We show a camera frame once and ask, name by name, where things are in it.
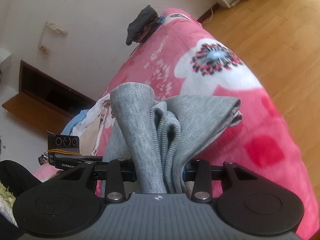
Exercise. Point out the pink padded jacket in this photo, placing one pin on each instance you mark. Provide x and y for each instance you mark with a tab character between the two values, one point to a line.
45	172

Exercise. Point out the light blue garment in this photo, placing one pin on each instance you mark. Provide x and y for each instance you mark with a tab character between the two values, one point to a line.
73	122

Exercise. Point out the beige garment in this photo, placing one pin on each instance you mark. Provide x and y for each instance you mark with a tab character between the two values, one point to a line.
89	137

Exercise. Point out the wooden door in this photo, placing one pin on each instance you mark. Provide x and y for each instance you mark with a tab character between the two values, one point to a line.
43	102

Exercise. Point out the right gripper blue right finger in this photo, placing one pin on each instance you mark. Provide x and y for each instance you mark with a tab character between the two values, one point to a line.
199	172

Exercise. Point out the brown folded clothes in stack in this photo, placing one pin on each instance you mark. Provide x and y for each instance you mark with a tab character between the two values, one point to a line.
149	29

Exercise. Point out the wall hook rack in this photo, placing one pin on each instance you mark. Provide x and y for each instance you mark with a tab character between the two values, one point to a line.
49	31

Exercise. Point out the black folded garment on stack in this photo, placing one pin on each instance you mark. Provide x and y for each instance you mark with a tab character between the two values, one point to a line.
145	19

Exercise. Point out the white garment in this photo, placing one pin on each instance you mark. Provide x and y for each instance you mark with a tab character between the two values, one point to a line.
99	110

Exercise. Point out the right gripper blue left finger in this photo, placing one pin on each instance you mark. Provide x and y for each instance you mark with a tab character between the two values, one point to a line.
118	171

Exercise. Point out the left green sleeve forearm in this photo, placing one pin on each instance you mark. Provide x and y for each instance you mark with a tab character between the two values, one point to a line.
15	180

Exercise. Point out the grey sweatpants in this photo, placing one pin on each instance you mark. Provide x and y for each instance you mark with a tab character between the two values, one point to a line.
162	136

